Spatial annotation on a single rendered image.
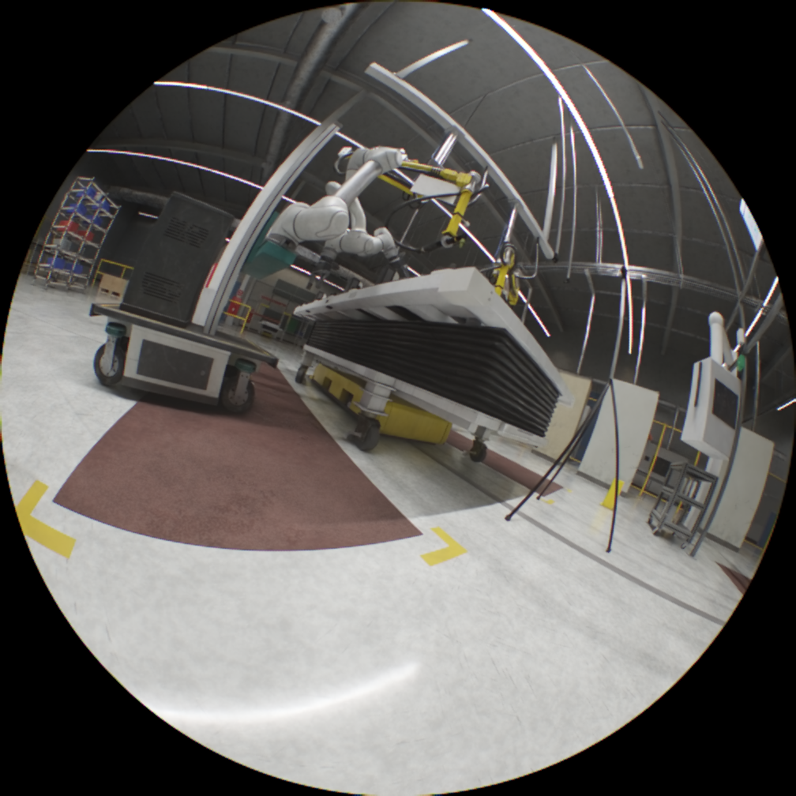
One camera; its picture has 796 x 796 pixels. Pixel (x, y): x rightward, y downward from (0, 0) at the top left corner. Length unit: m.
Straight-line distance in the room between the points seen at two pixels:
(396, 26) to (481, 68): 2.95
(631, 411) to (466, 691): 5.33
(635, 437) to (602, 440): 0.72
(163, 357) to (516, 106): 10.46
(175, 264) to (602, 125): 10.41
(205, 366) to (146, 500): 0.64
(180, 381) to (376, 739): 1.17
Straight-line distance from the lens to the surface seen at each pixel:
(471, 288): 0.78
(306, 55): 9.15
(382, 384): 1.27
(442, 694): 0.51
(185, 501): 0.66
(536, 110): 10.34
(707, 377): 2.92
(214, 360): 1.10
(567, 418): 5.67
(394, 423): 1.72
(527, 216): 3.97
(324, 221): 1.07
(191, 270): 1.17
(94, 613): 0.51
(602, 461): 5.41
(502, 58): 10.08
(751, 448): 6.43
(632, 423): 5.49
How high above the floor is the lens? 0.43
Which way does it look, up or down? 4 degrees down
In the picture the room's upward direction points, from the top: 21 degrees clockwise
